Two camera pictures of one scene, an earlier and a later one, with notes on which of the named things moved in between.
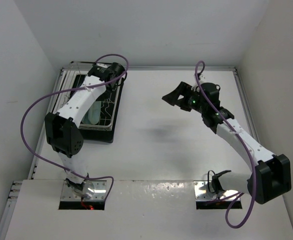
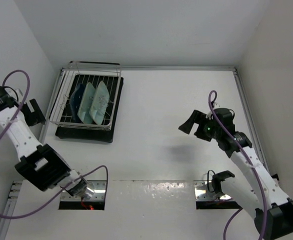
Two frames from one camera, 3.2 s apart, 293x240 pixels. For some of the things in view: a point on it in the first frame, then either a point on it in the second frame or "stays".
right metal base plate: (201, 193) stays
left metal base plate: (99, 193) stays
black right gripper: (184, 89) → (196, 117)
